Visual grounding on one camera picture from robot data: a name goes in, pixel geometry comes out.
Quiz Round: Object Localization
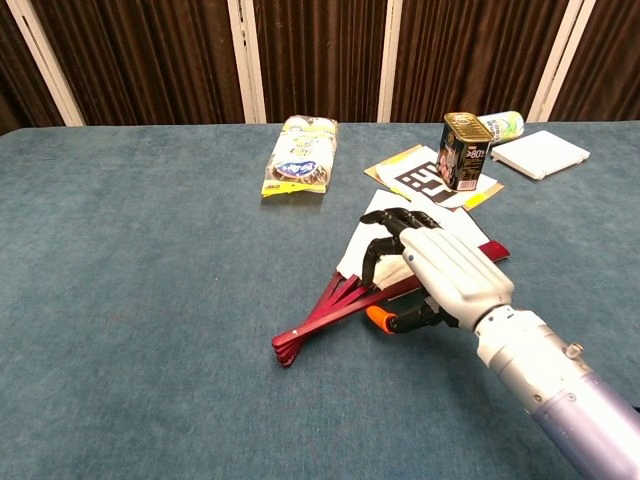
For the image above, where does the gold luncheon meat tin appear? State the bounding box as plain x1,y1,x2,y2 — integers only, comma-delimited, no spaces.
435,111,494,192

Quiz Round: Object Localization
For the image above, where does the snack bag with yellow label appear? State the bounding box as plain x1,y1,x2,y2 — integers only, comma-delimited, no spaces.
260,114,340,199

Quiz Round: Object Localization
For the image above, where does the blue green drink can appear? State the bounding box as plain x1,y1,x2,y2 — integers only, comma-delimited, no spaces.
474,110,526,146

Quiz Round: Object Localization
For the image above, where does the blue felt table mat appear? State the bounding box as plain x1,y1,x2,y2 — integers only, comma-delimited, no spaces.
0,119,640,480

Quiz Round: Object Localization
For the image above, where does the flat white box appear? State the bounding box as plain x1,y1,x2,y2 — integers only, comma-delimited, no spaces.
490,130,592,181

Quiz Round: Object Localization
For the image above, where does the orange white card packet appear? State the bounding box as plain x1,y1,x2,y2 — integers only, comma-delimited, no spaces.
363,144,505,210

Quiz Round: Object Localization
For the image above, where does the red and white folding fan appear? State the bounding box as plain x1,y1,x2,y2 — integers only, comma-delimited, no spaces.
271,188,512,369

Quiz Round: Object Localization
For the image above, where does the dark brown curtain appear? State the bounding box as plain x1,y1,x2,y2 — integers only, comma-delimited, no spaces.
0,0,640,136

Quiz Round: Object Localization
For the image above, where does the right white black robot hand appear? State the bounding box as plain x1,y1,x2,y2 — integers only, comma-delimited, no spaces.
359,207,516,335

